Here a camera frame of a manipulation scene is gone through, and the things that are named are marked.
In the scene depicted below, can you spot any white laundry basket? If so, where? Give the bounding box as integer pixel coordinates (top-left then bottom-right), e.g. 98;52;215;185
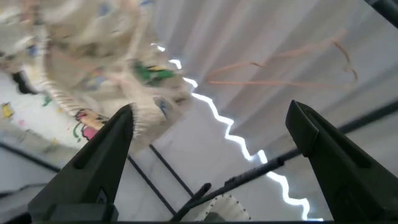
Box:
203;194;252;222

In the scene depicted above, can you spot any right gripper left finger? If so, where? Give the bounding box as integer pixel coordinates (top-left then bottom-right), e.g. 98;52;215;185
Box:
27;103;135;223

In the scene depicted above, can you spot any black clothes rack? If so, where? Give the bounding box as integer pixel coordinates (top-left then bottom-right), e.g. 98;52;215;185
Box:
0;0;398;222

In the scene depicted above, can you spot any white curtain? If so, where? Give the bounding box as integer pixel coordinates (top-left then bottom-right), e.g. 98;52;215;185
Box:
146;0;398;222

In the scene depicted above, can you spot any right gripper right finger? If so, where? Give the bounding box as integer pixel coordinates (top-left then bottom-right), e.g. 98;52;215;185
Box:
285;99;398;223

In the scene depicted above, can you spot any pink clothes hanger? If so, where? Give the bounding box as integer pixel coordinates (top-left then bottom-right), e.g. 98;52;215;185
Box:
205;30;359;91

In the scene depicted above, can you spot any cream printed garment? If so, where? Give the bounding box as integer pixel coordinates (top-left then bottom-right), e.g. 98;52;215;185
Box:
0;0;195;156

